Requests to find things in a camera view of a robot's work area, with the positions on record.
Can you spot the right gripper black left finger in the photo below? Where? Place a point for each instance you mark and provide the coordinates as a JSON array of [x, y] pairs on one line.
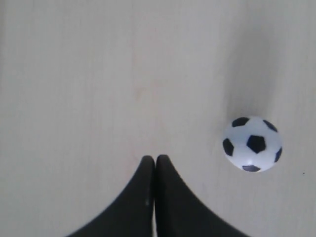
[[131, 213]]

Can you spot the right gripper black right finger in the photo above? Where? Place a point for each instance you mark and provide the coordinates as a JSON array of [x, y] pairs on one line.
[[179, 213]]

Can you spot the black and white soccer ball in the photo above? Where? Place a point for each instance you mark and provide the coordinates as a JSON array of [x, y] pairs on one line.
[[252, 144]]

